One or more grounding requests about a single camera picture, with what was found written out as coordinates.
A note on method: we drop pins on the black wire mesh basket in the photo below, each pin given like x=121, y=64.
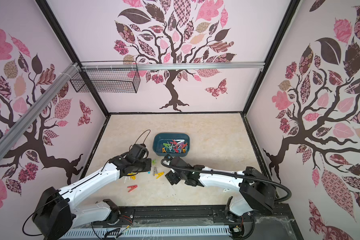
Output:
x=107, y=77

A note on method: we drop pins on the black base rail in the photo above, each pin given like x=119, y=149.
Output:
x=171, y=214

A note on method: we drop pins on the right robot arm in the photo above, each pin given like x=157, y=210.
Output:
x=255, y=193

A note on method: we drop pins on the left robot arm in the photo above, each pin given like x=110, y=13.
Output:
x=71, y=195

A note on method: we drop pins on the aluminium rail on left wall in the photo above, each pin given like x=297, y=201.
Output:
x=20, y=126

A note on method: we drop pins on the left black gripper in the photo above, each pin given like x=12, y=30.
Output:
x=148, y=161

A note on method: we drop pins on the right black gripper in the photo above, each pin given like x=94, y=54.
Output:
x=172, y=177

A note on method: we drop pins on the grey clothespin pile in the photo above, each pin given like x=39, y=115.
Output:
x=155, y=171

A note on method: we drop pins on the white slotted cable duct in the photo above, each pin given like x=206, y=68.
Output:
x=146, y=232

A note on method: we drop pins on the aluminium rail on wall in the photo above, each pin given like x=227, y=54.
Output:
x=189, y=66
x=20, y=126

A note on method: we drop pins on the aluminium rail on back wall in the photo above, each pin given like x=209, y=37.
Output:
x=189, y=66

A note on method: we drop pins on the teal plastic storage box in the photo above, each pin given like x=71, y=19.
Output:
x=183, y=139

